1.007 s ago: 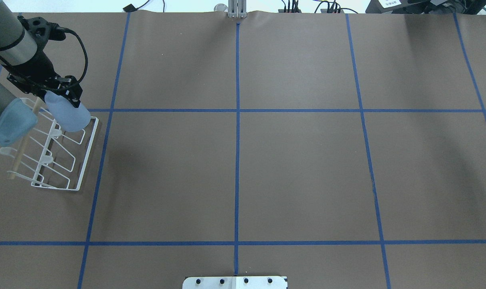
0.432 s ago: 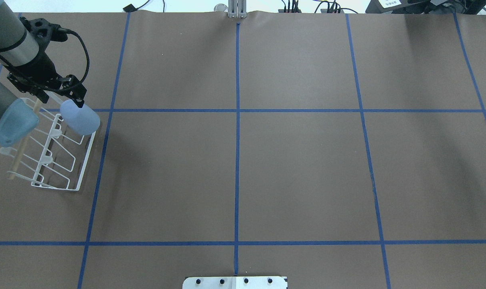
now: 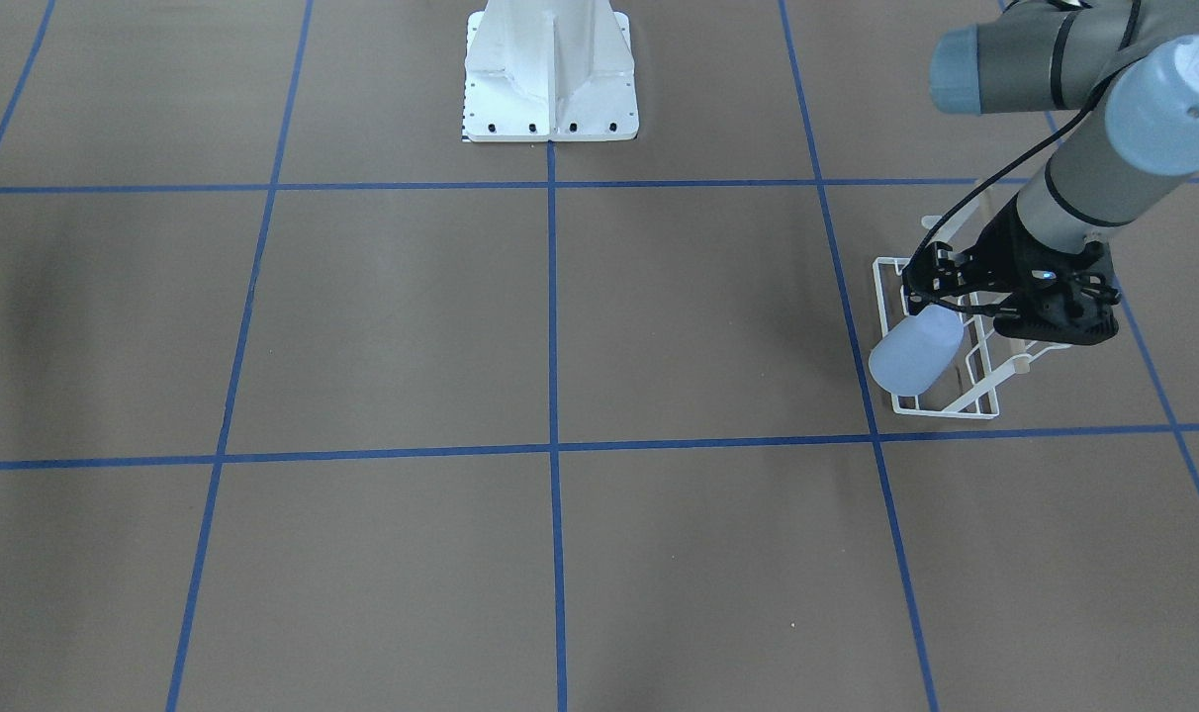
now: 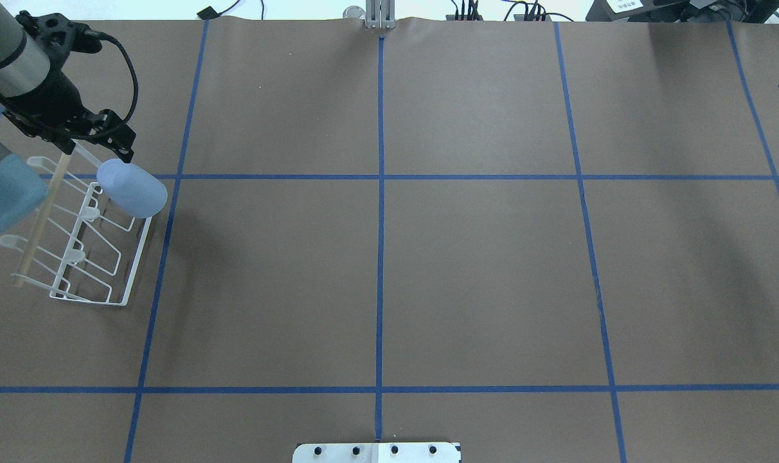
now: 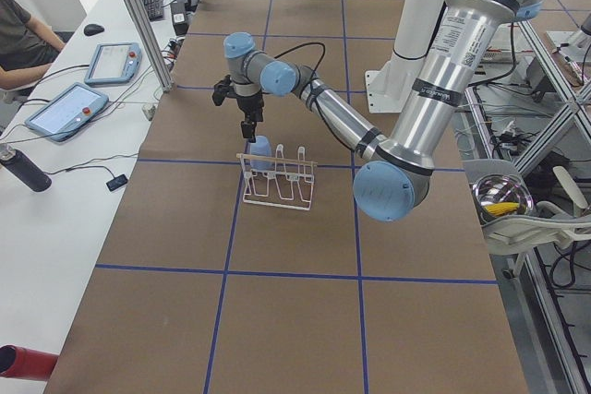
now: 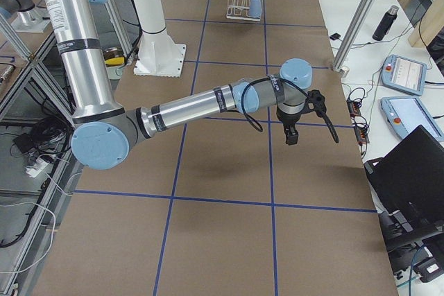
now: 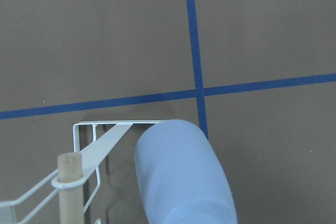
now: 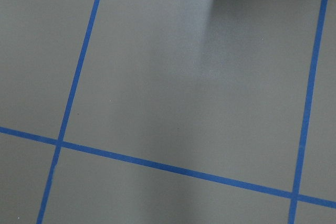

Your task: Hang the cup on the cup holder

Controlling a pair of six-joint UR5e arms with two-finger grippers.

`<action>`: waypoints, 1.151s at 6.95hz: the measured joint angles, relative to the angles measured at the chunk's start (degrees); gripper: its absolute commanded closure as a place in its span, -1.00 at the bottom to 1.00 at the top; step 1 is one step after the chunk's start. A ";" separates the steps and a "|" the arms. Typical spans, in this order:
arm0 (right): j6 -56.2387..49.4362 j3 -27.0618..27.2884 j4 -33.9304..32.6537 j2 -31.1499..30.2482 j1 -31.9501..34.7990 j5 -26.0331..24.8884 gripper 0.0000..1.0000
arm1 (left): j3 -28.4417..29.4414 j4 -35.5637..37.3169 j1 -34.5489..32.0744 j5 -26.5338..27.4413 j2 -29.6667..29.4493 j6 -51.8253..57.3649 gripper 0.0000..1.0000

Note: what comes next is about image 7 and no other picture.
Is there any light blue plastic cup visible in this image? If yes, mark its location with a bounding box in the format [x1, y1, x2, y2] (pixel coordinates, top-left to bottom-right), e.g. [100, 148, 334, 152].
[134, 120, 238, 223]

